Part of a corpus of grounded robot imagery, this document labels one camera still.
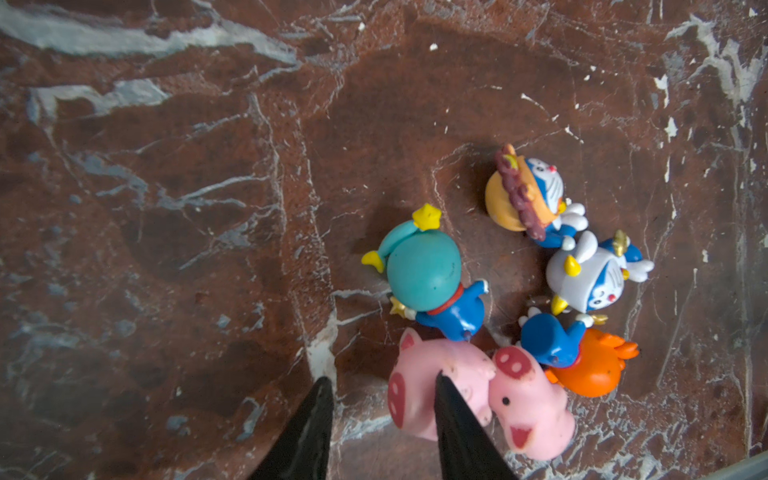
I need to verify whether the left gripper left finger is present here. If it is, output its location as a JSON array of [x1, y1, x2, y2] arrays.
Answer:
[[248, 377, 334, 480]]

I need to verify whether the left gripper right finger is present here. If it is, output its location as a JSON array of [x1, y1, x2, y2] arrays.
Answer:
[[434, 373, 519, 480]]

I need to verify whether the pink pig toy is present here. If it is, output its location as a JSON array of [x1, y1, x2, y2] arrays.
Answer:
[[489, 346, 575, 460], [387, 328, 497, 441]]

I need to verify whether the orange hooded Doraemon figure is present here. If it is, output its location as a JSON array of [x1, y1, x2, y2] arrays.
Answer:
[[518, 307, 640, 398]]

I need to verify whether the teal hooded Doraemon figure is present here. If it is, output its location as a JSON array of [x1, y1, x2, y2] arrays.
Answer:
[[361, 203, 489, 342]]

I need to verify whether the white hooded Doraemon figure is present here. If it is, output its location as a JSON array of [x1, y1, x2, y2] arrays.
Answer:
[[545, 230, 655, 315]]

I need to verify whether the lion mane Doraemon figure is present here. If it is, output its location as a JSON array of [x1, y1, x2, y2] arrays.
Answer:
[[485, 144, 589, 248]]

